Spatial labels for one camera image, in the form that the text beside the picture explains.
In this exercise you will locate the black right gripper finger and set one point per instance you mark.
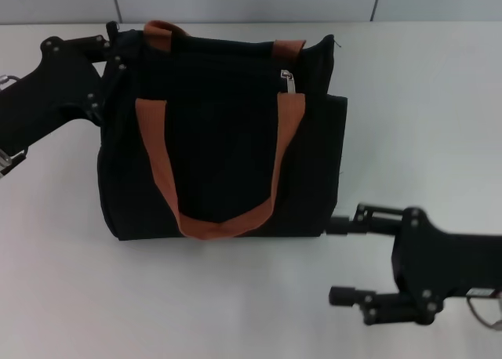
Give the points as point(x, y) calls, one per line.
point(343, 296)
point(341, 225)

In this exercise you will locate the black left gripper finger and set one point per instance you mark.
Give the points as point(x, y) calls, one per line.
point(113, 80)
point(117, 45)

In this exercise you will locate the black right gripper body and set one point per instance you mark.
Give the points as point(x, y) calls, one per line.
point(451, 261)

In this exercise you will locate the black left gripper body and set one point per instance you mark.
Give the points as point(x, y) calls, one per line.
point(47, 92)

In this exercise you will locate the silver zipper pull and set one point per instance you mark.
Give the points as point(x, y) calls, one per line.
point(290, 82)

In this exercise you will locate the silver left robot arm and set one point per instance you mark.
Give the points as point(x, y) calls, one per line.
point(9, 159)

